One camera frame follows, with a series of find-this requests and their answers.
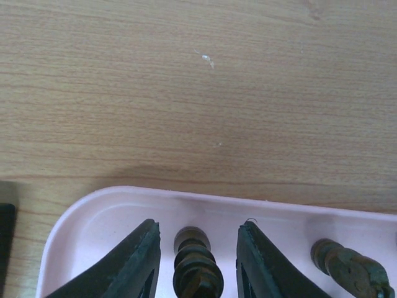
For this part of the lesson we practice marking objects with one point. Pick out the dark brown chess piece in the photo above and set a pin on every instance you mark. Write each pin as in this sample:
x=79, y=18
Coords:
x=359, y=275
x=196, y=273

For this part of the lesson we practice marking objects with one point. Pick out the pink plastic tray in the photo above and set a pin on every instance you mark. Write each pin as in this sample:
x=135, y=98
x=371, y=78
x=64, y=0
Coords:
x=95, y=224

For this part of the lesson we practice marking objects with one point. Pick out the black grey chessboard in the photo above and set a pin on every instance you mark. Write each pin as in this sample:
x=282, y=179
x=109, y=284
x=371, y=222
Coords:
x=8, y=222

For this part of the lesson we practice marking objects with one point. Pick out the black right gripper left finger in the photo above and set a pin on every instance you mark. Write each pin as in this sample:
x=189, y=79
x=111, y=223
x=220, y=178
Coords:
x=131, y=269

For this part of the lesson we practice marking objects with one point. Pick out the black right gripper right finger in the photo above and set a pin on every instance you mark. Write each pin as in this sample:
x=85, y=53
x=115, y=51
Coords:
x=262, y=270

